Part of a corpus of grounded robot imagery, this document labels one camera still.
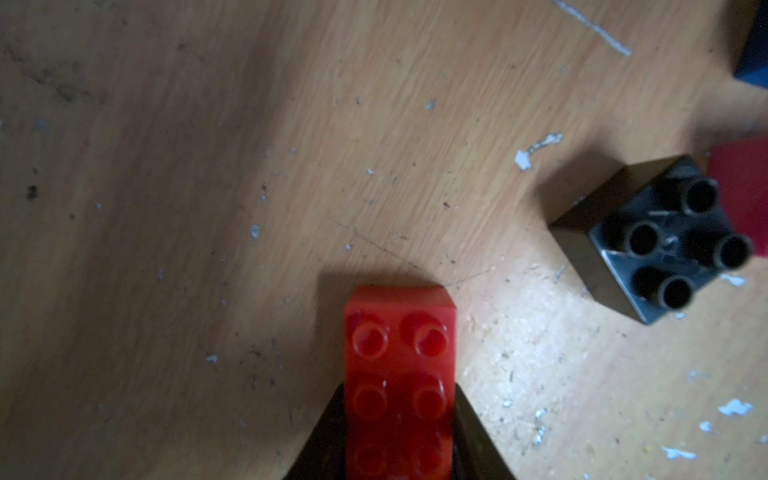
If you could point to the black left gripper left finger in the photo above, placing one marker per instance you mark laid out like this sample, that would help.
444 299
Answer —
323 454

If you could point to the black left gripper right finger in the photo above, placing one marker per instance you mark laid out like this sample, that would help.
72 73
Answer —
475 456

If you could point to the red lego brick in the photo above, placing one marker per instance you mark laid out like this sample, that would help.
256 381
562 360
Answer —
399 382

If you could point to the black 2x2 lego brick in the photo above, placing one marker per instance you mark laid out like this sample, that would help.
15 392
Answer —
651 237

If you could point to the pink lego brick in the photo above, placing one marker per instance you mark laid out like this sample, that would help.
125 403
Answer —
740 168

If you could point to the dark blue lego brick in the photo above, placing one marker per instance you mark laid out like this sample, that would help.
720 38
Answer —
752 65

